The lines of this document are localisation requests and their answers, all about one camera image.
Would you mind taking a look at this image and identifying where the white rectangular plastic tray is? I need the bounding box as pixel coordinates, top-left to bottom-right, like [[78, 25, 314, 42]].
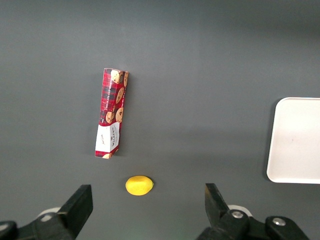
[[266, 97, 320, 185]]

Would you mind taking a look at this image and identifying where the red tartan cookie box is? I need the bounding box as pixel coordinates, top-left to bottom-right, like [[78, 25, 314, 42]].
[[94, 67, 130, 160]]

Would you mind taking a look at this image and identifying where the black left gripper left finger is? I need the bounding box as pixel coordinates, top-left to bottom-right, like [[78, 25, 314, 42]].
[[0, 184, 94, 240]]

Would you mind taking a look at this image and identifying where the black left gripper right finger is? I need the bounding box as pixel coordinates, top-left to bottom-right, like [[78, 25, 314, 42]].
[[197, 183, 311, 240]]

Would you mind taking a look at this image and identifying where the yellow lemon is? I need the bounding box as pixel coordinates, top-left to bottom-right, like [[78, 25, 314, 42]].
[[125, 175, 155, 197]]

